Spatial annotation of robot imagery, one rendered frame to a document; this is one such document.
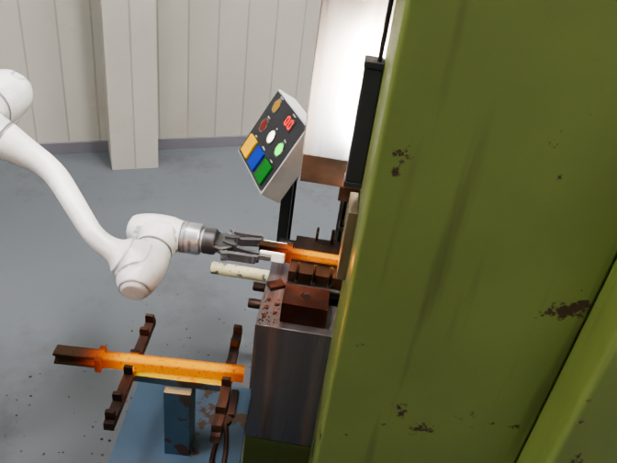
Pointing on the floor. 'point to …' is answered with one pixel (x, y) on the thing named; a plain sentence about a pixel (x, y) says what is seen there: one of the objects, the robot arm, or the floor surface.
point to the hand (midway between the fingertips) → (274, 251)
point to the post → (285, 214)
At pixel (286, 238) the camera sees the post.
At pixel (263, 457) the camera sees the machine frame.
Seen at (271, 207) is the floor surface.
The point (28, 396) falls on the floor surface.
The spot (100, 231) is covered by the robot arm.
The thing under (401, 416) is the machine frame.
